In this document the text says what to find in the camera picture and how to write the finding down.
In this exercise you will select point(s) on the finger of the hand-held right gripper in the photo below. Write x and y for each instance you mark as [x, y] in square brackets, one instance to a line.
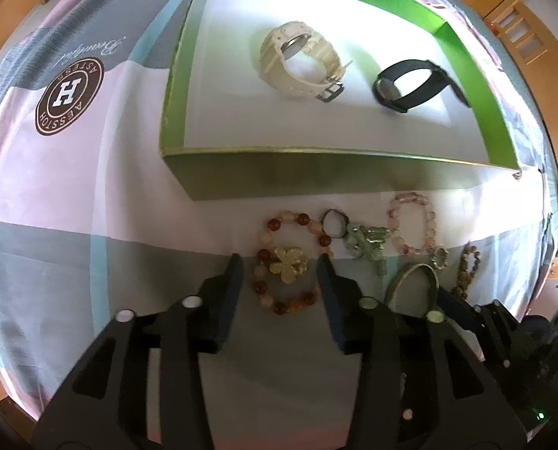
[457, 309]

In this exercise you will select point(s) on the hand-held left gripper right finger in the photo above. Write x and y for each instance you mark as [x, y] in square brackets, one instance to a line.
[328, 290]

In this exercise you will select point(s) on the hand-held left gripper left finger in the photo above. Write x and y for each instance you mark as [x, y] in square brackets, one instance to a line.
[234, 290]

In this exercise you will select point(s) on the green cardboard box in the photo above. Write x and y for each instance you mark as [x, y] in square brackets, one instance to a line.
[307, 178]

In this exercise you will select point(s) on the pink grey patchwork bedsheet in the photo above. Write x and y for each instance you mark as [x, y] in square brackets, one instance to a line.
[96, 197]

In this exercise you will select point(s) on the white wristwatch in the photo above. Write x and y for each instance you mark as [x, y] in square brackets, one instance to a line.
[272, 56]

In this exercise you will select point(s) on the black wristwatch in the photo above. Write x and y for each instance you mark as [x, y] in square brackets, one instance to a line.
[429, 68]

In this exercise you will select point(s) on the wooden cabinet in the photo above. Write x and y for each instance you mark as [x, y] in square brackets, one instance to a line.
[508, 9]

